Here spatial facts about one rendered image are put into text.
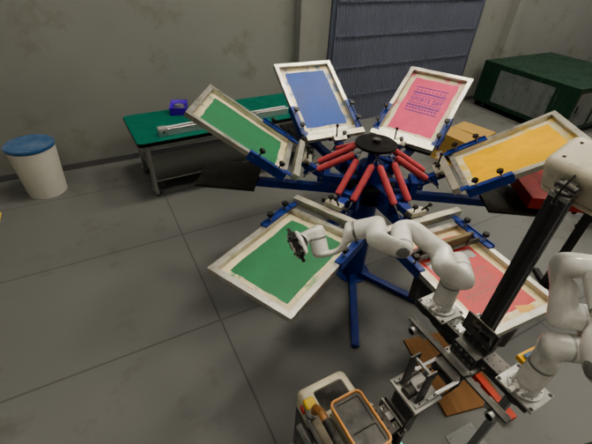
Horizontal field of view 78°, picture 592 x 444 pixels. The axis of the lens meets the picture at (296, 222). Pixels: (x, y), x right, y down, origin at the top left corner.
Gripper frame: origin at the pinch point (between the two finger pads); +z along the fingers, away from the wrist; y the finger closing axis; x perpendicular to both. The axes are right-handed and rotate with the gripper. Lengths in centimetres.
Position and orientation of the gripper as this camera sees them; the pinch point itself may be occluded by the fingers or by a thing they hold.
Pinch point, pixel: (294, 246)
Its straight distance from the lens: 136.4
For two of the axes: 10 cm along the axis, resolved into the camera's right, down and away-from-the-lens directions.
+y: 4.4, 9.0, -0.4
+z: -1.0, 0.0, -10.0
